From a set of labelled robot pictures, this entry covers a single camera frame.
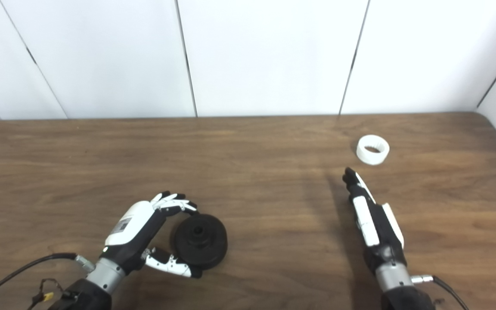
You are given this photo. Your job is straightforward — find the white toothed plastic ring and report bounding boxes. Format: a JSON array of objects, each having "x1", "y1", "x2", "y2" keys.
[{"x1": 356, "y1": 134, "x2": 390, "y2": 166}]

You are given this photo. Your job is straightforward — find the thin wires with yellow connector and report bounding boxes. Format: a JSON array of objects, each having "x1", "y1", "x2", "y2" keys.
[{"x1": 26, "y1": 278, "x2": 78, "y2": 310}]

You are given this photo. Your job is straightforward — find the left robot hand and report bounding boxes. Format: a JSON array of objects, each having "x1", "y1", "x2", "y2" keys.
[{"x1": 102, "y1": 191, "x2": 203, "y2": 279}]

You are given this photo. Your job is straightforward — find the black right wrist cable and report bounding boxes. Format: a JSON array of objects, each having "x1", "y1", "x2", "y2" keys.
[{"x1": 412, "y1": 275, "x2": 470, "y2": 310}]

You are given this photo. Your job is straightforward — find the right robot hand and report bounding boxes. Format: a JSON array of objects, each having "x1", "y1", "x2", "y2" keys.
[{"x1": 343, "y1": 167, "x2": 408, "y2": 274}]

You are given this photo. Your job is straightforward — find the round black plastic part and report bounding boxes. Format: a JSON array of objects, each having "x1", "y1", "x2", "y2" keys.
[{"x1": 170, "y1": 214, "x2": 228, "y2": 271}]

